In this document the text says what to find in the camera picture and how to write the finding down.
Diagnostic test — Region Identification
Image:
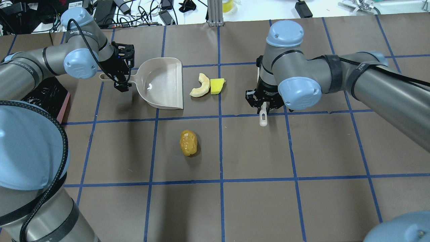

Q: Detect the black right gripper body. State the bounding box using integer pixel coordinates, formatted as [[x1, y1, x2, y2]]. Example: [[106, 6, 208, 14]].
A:
[[245, 89, 285, 110]]

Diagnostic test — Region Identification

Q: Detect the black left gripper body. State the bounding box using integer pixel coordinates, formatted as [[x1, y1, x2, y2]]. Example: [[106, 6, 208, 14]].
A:
[[109, 41, 135, 84]]

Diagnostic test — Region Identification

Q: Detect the white hand brush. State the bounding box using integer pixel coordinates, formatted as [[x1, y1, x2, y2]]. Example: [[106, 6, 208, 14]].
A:
[[259, 102, 269, 127]]

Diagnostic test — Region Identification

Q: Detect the beige plastic dustpan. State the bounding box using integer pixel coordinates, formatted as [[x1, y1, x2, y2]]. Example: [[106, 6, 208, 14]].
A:
[[100, 57, 184, 110]]

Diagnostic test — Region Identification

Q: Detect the yellow sponge piece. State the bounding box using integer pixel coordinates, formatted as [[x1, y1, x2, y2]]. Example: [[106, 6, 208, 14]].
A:
[[210, 78, 226, 95]]

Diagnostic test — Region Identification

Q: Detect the pale banana peel toy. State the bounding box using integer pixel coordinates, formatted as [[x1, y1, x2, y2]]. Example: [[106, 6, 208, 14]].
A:
[[189, 73, 210, 98]]

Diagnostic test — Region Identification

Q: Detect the yellow lemon-shaped toy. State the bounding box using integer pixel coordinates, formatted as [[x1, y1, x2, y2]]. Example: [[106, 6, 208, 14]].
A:
[[179, 130, 198, 156]]

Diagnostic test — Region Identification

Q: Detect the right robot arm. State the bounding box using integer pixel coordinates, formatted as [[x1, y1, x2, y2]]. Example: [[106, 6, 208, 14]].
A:
[[245, 20, 429, 151]]

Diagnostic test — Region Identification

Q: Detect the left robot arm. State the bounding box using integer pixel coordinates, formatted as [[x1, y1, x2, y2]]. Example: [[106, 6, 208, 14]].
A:
[[0, 7, 135, 242]]

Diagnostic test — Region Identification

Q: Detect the pink bin with black bag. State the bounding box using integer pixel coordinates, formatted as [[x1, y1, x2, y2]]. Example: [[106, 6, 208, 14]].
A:
[[21, 77, 71, 123]]

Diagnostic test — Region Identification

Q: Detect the yellow tape roll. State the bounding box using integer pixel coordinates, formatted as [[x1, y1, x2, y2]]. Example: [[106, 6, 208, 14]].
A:
[[222, 0, 234, 13]]

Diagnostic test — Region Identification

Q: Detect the black power adapter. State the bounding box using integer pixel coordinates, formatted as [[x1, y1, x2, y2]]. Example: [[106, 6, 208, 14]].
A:
[[295, 0, 313, 18]]

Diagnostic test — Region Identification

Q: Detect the white clamp tool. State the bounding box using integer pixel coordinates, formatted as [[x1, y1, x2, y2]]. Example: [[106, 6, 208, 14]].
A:
[[338, 0, 381, 15]]

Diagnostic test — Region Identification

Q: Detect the aluminium frame post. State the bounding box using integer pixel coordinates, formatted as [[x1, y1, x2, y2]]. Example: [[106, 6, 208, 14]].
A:
[[207, 0, 224, 27]]

